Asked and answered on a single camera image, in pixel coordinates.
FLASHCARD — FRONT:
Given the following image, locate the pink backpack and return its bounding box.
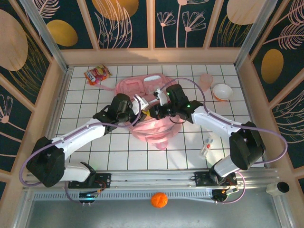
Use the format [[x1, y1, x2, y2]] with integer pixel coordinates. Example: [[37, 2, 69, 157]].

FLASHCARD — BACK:
[[91, 74, 183, 150]]

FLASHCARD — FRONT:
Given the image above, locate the pink plastic cup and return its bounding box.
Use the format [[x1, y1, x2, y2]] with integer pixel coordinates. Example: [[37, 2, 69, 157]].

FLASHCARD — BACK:
[[199, 73, 214, 92]]

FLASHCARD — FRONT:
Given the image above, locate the red yellow snack bag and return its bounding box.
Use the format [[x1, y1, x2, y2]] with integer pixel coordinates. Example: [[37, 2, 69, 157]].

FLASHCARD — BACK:
[[84, 64, 113, 86]]

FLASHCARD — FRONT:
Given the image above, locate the orange white bowl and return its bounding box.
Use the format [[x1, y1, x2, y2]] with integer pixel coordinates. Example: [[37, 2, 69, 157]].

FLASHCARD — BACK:
[[212, 83, 233, 102]]

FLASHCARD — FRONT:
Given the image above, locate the clear tube with red label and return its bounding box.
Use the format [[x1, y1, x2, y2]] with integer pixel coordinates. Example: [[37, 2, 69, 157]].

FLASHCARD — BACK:
[[199, 135, 214, 158]]

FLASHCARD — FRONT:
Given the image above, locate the orange ball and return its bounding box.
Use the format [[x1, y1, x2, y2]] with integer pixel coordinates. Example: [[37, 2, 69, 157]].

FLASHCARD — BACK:
[[151, 191, 169, 209]]

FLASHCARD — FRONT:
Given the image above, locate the black electronics box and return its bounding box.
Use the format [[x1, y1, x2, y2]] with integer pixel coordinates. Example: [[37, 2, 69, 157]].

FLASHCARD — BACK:
[[212, 189, 239, 204], [79, 191, 98, 204]]

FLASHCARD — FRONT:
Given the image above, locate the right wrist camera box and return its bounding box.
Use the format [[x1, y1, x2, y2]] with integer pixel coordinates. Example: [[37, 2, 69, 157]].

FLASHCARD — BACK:
[[153, 89, 169, 107]]

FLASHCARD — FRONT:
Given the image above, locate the aluminium mounting rail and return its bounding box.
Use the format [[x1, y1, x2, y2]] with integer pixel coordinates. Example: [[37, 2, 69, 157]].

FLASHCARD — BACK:
[[23, 169, 278, 190]]

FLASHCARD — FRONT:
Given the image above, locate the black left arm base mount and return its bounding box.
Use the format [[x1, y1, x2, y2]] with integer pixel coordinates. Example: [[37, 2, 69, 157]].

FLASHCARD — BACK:
[[68, 172, 112, 190]]

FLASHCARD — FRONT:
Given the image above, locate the perforated metal cable tray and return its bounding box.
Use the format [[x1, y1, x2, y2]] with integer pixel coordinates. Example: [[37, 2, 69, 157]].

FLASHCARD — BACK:
[[33, 190, 214, 201]]

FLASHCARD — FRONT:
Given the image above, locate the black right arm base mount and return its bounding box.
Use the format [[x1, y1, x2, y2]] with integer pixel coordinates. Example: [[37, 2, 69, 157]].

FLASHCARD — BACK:
[[191, 171, 238, 187]]

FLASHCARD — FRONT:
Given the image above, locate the aluminium frame post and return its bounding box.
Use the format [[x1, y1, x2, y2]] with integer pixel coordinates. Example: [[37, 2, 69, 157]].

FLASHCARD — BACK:
[[234, 0, 279, 70], [20, 0, 70, 72]]

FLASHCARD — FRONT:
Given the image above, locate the small white camera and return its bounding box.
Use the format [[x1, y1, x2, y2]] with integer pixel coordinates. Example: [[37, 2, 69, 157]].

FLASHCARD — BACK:
[[266, 181, 290, 196]]

